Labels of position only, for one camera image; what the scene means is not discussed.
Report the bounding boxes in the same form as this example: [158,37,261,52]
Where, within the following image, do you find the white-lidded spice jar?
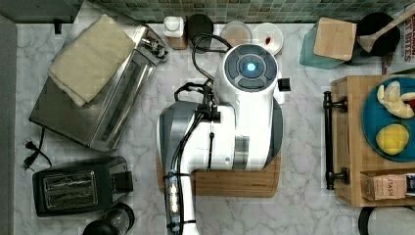
[163,16,188,50]

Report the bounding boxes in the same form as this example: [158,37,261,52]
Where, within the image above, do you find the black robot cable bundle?
[163,32,233,234]

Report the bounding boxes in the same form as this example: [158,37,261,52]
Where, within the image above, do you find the folded cream cloth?
[48,15,135,107]

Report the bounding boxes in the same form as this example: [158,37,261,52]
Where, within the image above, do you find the bamboo cutting board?
[156,152,282,199]

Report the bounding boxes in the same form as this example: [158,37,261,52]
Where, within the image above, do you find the snack box with red text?
[382,15,415,74]

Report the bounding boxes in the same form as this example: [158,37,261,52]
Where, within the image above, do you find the black power plug cord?
[21,127,53,172]

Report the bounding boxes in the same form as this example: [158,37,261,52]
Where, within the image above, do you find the wooden drawer cabinet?
[331,75,414,207]

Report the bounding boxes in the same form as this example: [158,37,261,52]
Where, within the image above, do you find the peeled banana pieces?
[377,81,415,118]

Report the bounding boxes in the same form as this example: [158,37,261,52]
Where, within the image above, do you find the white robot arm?
[157,44,283,235]

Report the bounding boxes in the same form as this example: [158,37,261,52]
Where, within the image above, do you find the black utensil holder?
[355,12,401,58]

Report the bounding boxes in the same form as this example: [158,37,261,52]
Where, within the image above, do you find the dark glass jar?
[185,14,213,54]

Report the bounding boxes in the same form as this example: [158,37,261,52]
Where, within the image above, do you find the black drawer handle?
[323,91,349,190]

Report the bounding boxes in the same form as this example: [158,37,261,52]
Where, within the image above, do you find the Stash tea box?
[360,173,414,201]

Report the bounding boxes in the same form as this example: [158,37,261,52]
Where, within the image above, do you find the black two-slot toaster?
[32,156,133,217]

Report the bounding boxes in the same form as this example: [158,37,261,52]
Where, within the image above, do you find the white lidded container red spot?
[252,23,284,55]

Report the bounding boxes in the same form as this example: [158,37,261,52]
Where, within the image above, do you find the stainless steel toaster oven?
[29,24,166,152]

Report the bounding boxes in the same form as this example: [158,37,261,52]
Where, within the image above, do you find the wooden spoon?
[356,7,414,57]

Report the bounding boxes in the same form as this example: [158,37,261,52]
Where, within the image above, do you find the yellow lemon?
[376,124,409,156]

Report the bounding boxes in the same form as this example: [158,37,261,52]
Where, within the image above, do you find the teal canister with wooden lid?
[300,18,357,70]

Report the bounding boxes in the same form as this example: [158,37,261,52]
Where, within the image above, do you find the blue plate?
[361,76,415,163]

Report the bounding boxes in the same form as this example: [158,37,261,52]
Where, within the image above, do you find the clear jar with beige contents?
[220,22,252,47]

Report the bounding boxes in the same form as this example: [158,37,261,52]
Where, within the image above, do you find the black rimmed pan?
[358,207,415,235]

